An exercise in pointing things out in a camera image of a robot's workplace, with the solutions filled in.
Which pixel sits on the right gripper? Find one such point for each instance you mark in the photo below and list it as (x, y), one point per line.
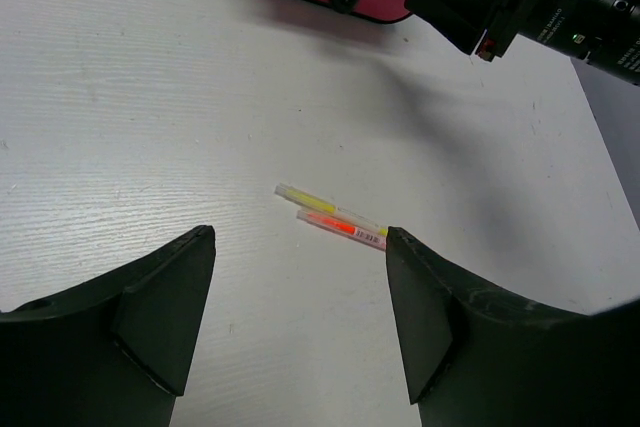
(600, 33)

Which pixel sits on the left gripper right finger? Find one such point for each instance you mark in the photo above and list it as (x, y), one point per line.
(477, 354)

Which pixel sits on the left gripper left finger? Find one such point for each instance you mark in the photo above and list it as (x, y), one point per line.
(112, 351)

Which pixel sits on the orange highlighter pen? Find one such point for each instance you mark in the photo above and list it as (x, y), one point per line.
(343, 228)

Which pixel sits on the yellow highlighter pen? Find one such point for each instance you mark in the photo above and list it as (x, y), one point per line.
(317, 204)

